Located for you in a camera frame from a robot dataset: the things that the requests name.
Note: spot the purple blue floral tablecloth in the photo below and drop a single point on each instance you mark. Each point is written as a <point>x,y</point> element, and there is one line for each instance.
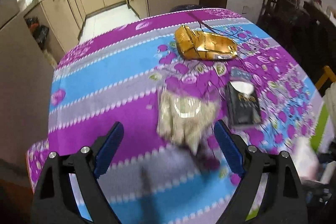
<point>117,77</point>

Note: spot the black cigarette pack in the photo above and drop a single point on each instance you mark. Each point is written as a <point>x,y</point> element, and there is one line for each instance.
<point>243,104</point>

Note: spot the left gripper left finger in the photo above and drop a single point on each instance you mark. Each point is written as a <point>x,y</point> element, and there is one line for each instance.
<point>54,200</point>

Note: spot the white red cigarette box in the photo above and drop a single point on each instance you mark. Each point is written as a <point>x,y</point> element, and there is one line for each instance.
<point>309,170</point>

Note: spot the beige refrigerator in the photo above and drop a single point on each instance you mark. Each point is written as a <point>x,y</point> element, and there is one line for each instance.
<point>26,78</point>

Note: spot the green white carton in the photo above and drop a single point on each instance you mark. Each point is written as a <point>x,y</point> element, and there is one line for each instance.
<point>323,132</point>

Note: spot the black bag at cabinet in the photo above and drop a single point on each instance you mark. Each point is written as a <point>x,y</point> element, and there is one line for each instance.
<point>39,31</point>

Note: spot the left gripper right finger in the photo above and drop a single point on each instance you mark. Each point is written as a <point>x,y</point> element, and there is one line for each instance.
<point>283,200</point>

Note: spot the clear bag of crumbs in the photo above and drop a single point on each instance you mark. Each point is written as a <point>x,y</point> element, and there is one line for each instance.
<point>184,119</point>

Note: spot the gold foil cigarette carton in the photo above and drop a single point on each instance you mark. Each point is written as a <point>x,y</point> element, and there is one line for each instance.
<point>206,46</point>

